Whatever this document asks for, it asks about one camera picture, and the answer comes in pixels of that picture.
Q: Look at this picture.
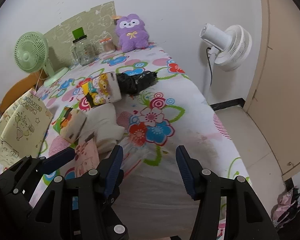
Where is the pink cartoon tissue pack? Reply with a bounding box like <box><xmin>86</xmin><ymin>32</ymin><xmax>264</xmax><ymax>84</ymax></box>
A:
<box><xmin>74</xmin><ymin>138</ymin><xmax>100</xmax><ymax>177</ymax></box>

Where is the green cartoon tissue pack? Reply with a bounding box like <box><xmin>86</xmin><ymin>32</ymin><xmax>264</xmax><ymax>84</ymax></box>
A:
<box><xmin>53</xmin><ymin>107</ymin><xmax>87</xmax><ymax>143</ymax></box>

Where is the white towel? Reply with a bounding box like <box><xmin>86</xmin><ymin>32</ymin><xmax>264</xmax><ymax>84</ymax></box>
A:
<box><xmin>79</xmin><ymin>103</ymin><xmax>125</xmax><ymax>154</ymax></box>

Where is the yellow bear tissue pack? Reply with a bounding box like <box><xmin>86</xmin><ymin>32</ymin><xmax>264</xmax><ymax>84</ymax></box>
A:
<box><xmin>81</xmin><ymin>72</ymin><xmax>122</xmax><ymax>108</ymax></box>

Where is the pink patterned bag on floor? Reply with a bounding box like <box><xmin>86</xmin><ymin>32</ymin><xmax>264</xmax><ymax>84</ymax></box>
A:
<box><xmin>271</xmin><ymin>186</ymin><xmax>300</xmax><ymax>230</ymax></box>

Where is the yellow cartoon fabric storage box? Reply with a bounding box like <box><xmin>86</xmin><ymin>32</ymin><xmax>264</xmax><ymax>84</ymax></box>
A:
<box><xmin>0</xmin><ymin>88</ymin><xmax>53</xmax><ymax>168</ymax></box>

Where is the wooden chair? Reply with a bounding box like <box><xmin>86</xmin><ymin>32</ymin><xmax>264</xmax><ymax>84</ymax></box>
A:
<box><xmin>0</xmin><ymin>71</ymin><xmax>47</xmax><ymax>115</ymax></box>

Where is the beige door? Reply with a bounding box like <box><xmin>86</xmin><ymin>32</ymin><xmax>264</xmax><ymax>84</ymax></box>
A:
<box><xmin>244</xmin><ymin>0</ymin><xmax>300</xmax><ymax>180</ymax></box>

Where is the floral tablecloth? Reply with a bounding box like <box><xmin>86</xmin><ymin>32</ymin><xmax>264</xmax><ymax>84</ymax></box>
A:
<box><xmin>37</xmin><ymin>45</ymin><xmax>248</xmax><ymax>239</ymax></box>

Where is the green desk fan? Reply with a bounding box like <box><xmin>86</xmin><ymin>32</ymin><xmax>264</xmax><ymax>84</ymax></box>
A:
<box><xmin>14</xmin><ymin>31</ymin><xmax>69</xmax><ymax>87</ymax></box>

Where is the black plastic bag bundle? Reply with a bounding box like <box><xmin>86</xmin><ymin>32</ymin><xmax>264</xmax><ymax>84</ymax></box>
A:
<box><xmin>116</xmin><ymin>70</ymin><xmax>157</xmax><ymax>96</ymax></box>

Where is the glass mason jar mug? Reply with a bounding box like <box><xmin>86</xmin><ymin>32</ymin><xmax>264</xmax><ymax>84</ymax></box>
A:
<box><xmin>71</xmin><ymin>27</ymin><xmax>96</xmax><ymax>66</ymax></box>

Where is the small toothpick jar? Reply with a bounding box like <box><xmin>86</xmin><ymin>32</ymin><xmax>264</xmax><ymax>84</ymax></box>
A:
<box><xmin>100</xmin><ymin>37</ymin><xmax>116</xmax><ymax>54</ymax></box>

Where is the white standing fan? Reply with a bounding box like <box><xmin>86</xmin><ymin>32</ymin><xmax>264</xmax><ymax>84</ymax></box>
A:
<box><xmin>199</xmin><ymin>23</ymin><xmax>253</xmax><ymax>98</ymax></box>

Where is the purple plush bunny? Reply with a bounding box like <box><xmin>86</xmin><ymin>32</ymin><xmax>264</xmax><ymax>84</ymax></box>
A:
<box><xmin>115</xmin><ymin>14</ymin><xmax>149</xmax><ymax>53</ymax></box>

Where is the black fan power cable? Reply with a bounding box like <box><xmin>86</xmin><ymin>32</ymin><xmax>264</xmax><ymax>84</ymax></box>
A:
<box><xmin>206</xmin><ymin>46</ymin><xmax>214</xmax><ymax>87</ymax></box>

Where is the green patterned wall board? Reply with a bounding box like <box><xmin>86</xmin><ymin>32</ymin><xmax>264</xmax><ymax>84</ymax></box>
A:
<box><xmin>44</xmin><ymin>1</ymin><xmax>119</xmax><ymax>70</ymax></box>

